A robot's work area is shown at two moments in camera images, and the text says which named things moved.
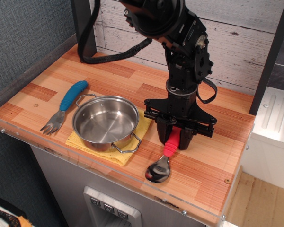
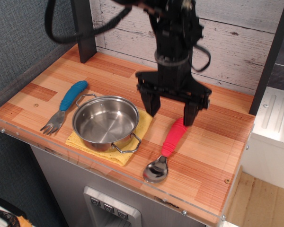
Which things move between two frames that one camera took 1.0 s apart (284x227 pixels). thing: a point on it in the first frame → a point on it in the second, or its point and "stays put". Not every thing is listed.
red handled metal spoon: x=159 y=171 stays put
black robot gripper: x=181 y=110 → x=174 y=81
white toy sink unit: x=268 y=155 stays put
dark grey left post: x=82 y=11 stays put
